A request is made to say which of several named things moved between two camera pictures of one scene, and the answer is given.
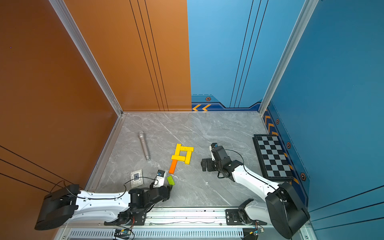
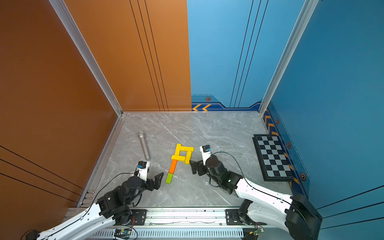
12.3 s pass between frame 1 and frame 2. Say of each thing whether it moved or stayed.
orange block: stayed
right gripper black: moved
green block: moved
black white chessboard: stayed
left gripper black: moved
